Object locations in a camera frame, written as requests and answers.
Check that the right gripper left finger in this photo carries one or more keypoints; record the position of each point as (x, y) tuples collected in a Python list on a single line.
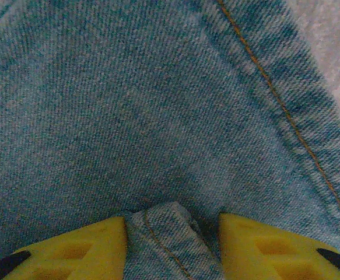
[(85, 256)]

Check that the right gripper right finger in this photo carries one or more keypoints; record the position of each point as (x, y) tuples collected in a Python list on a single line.
[(274, 256)]

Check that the blue denim jeans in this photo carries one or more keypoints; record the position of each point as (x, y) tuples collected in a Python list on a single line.
[(129, 116)]

